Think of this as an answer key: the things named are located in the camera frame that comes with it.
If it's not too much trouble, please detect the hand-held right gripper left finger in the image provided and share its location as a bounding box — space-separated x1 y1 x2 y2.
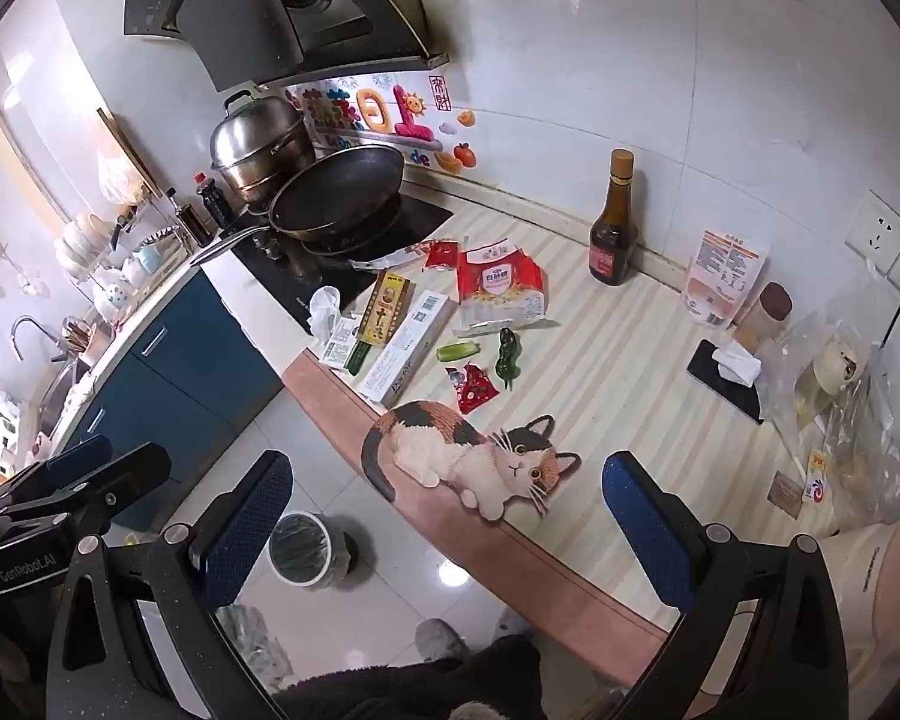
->
45 450 295 720

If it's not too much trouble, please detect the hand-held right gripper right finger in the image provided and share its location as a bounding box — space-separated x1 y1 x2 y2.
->
601 451 871 720

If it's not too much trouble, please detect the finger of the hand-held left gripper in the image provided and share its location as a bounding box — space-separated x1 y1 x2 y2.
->
0 442 172 541
15 433 115 497

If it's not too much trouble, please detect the white trash bin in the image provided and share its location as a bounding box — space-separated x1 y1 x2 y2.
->
268 511 353 590

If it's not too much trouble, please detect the white tissue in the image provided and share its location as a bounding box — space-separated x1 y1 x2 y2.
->
306 286 344 341

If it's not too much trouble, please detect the red white plastic bag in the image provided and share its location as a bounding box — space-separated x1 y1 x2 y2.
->
454 238 563 337

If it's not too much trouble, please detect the chopstick holder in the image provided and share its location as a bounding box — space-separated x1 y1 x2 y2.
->
60 319 111 362

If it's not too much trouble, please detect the blue kitchen cabinet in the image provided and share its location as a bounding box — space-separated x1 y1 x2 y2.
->
52 270 284 533

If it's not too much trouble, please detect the striped table mat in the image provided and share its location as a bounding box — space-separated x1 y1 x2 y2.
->
281 191 900 691

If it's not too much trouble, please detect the small brown packet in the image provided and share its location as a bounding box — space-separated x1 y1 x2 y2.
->
769 472 803 517

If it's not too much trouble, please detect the chrome kitchen faucet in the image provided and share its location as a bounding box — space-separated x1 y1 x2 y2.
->
11 315 65 365

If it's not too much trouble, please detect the black tissue box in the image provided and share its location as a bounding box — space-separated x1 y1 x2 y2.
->
686 339 766 425

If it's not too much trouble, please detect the white patterned pot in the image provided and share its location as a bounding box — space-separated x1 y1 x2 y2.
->
94 277 136 320

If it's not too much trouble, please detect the small white label packet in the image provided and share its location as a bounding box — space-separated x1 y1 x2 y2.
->
799 450 833 505

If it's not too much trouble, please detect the small white printed packet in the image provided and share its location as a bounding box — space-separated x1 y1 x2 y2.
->
319 315 365 370

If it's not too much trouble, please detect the cat shaped mat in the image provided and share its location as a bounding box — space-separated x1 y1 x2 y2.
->
361 399 582 522

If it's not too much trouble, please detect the torn red patterned wrapper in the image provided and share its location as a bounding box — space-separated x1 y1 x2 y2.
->
446 361 500 415

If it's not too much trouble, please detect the green pepper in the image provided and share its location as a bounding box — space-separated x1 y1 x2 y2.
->
495 328 523 391

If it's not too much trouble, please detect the stack of white bowls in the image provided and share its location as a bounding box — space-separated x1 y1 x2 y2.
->
55 211 113 272

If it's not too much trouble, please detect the metal dish rack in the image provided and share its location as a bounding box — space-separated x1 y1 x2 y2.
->
52 195 196 323

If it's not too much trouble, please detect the grey fuzzy slipper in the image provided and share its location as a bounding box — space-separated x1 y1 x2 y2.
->
416 619 470 665

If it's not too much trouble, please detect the large clear plastic bag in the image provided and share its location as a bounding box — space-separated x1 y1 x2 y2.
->
757 319 900 533

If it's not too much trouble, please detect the long white paper box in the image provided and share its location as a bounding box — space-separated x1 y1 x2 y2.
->
356 290 451 406

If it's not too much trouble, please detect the white pink rice cooker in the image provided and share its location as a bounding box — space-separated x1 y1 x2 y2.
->
814 514 900 706

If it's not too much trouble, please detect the black glass cooktop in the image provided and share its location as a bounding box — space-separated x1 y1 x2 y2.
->
225 187 455 335

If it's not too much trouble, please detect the person's dark fleece clothing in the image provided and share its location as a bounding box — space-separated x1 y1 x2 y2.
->
270 634 631 720

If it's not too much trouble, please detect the white cup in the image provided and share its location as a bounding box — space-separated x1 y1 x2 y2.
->
814 337 869 395

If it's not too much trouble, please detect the yellow green paper box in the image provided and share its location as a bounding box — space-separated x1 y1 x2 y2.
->
345 271 413 376

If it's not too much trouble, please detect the slim dark sauce bottle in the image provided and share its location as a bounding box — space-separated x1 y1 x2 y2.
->
166 187 205 250

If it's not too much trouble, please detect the jar with brown lid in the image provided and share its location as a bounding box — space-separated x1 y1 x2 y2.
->
735 281 794 352

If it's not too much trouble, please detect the white orange pouch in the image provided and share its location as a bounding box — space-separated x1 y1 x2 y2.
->
681 229 770 328

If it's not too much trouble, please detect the red capped soy sauce bottle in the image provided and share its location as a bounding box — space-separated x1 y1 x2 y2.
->
193 172 233 232

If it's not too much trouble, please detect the clear hanging plastic bag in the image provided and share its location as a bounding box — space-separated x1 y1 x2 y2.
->
97 150 152 205

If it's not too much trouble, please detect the tall brown sauce bottle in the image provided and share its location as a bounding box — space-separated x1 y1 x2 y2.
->
589 148 640 287

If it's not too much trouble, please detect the clear plastic wrapper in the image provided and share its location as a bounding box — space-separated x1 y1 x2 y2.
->
349 244 428 273

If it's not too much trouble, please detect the stainless steel steamer pot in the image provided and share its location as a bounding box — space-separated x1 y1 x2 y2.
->
210 90 317 205

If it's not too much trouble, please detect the black range hood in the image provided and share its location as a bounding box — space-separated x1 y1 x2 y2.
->
124 0 451 95

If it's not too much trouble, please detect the dark wok with steel handle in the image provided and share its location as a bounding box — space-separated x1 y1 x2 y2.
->
191 144 407 266

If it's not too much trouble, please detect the white wall socket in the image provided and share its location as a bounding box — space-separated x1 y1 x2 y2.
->
846 189 900 293

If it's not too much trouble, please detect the colourful letter wall sticker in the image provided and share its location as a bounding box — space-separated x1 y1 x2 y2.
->
285 73 445 166

